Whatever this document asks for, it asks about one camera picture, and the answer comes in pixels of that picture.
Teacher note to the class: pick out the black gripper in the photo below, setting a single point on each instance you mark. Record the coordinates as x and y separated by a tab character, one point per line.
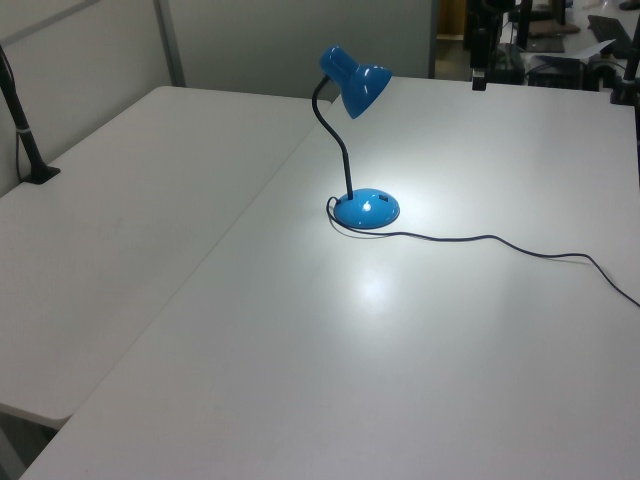
479	50

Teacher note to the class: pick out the black clamped stand pole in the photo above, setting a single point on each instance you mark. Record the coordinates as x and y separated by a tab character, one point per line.
631	65

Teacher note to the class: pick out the white paper sheet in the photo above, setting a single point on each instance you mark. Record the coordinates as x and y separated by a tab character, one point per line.
575	52

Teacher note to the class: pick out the black monitor stand post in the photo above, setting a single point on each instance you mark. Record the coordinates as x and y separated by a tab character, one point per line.
524	25

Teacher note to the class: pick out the black camera pole with clamp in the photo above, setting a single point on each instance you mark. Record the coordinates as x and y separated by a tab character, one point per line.
27	145

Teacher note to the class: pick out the black box under desk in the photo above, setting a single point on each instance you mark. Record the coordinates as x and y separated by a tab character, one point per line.
555	75

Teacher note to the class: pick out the blue gooseneck desk lamp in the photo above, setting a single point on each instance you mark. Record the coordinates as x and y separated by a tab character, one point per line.
367	212

